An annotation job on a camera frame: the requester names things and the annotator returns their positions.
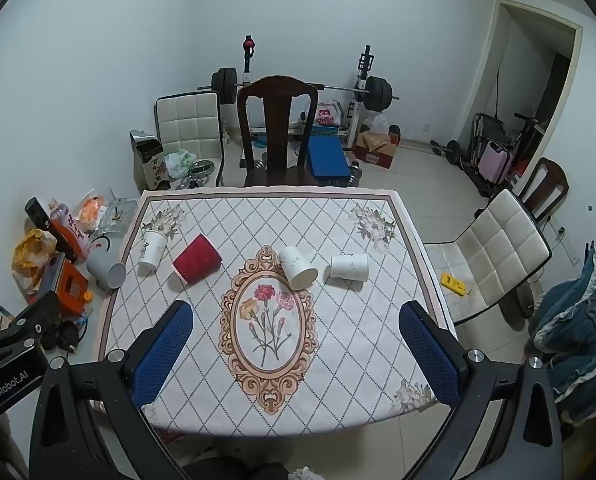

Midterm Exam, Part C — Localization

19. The white calligraphy paper cup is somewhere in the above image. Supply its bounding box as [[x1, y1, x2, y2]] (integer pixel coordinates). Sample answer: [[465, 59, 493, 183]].
[[138, 230, 168, 272]]

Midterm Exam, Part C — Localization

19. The red ripple paper cup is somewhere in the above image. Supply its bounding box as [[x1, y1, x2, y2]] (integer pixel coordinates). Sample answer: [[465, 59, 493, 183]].
[[173, 234, 222, 285]]

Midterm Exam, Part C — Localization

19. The white paper cup with birds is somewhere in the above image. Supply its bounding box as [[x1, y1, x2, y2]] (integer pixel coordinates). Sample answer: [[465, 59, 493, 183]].
[[278, 246, 319, 290]]

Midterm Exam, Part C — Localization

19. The small white paper cup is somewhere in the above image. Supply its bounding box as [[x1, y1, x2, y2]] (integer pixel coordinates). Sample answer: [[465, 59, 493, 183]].
[[329, 254, 369, 282]]

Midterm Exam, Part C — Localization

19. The yellow tag on chair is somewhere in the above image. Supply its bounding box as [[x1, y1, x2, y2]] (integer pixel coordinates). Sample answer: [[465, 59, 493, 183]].
[[440, 273, 468, 297]]

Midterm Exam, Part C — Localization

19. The orange box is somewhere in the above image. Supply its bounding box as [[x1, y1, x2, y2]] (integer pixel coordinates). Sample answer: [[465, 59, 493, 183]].
[[36, 252, 89, 316]]

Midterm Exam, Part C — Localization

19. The yellow plastic bag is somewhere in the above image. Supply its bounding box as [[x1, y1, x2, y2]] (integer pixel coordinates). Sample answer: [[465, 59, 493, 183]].
[[10, 229, 57, 296]]

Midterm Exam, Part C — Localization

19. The white padded chair right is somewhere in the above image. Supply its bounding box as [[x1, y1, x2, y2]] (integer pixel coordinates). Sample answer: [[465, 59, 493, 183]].
[[425, 190, 552, 325]]

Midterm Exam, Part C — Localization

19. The white padded chair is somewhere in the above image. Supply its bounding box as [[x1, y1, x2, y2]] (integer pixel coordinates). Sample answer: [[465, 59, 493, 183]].
[[153, 91, 225, 186], [425, 190, 552, 325]]

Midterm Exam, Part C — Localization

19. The blue ruffled cloth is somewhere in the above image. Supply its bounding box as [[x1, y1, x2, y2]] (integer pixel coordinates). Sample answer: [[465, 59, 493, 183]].
[[524, 243, 596, 426]]

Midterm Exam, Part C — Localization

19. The floral patterned tablecloth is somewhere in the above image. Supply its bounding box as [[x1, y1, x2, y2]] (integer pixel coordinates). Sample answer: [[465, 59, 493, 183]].
[[93, 187, 452, 437]]

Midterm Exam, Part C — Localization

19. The clear glass ashtray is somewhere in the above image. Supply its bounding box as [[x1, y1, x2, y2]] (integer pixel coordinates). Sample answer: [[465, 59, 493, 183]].
[[97, 198, 138, 237]]

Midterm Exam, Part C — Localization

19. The dark wooden chair right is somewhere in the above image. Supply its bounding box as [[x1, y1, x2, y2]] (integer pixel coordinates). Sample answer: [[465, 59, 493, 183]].
[[519, 157, 569, 224]]

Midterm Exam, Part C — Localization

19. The dark wooden chair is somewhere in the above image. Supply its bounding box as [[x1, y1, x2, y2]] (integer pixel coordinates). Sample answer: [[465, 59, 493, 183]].
[[519, 157, 569, 224], [237, 94, 319, 188]]

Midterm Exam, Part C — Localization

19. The pink suitcase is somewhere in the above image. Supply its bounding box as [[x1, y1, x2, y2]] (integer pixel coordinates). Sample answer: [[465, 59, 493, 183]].
[[478, 141, 511, 184]]

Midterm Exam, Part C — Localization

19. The cardboard box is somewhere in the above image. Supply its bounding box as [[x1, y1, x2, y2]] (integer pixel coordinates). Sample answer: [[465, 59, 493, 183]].
[[353, 131, 400, 169]]

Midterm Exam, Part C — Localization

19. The blue weight bench pad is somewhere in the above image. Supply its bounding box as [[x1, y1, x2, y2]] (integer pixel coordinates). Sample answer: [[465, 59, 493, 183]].
[[307, 136, 350, 182]]

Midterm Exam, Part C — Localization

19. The white padded chair left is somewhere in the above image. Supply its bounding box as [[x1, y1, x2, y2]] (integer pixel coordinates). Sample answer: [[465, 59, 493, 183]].
[[153, 91, 225, 186]]

